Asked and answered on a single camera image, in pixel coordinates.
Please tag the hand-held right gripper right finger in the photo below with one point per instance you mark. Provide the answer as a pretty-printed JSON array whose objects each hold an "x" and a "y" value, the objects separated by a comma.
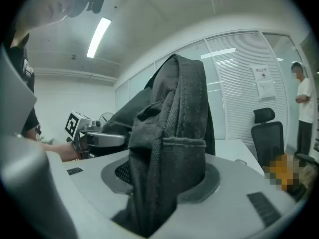
[{"x": 224, "y": 208}]

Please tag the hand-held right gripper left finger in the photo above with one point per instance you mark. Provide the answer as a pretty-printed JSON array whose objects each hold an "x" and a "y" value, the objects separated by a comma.
[{"x": 94, "y": 183}]

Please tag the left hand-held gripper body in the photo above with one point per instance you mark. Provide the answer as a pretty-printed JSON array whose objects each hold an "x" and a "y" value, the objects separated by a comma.
[{"x": 71, "y": 124}]

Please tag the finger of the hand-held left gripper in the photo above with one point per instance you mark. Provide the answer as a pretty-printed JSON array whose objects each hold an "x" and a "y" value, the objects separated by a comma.
[{"x": 107, "y": 139}]

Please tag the black backpack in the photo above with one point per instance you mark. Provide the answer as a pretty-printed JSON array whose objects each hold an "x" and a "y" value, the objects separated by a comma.
[{"x": 172, "y": 123}]

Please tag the person's left forearm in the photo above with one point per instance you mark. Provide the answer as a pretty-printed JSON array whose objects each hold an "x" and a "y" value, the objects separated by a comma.
[{"x": 56, "y": 152}]

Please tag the person's left hand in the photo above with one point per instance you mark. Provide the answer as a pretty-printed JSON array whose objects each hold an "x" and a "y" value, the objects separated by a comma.
[{"x": 72, "y": 153}]

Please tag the standing fan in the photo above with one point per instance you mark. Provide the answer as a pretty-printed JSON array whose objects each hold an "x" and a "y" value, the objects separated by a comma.
[{"x": 106, "y": 117}]

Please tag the silver computer mouse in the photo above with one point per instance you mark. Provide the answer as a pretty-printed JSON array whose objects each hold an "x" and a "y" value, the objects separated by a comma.
[{"x": 241, "y": 161}]

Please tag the white table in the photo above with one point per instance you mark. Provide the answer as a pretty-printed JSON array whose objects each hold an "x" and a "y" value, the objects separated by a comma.
[{"x": 231, "y": 151}]

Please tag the ceiling smoke detector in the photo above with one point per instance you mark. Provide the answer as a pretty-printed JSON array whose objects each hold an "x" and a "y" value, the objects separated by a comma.
[{"x": 73, "y": 57}]

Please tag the black mesh office chair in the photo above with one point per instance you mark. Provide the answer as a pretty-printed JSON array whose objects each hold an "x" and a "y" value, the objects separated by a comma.
[{"x": 268, "y": 138}]

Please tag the person's black clothing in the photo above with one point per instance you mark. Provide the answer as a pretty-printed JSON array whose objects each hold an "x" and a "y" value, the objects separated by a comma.
[{"x": 18, "y": 58}]

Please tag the long ceiling light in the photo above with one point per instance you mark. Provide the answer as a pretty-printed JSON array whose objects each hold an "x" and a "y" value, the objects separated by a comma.
[{"x": 98, "y": 37}]

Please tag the person's head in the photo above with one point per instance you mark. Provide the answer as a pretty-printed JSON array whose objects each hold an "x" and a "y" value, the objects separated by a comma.
[{"x": 42, "y": 6}]

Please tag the white paper notice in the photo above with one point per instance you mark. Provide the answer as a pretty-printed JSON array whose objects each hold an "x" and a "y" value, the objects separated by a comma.
[{"x": 264, "y": 83}]

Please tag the black head-worn camera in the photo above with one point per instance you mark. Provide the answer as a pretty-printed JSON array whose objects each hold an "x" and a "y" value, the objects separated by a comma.
[{"x": 97, "y": 0}]

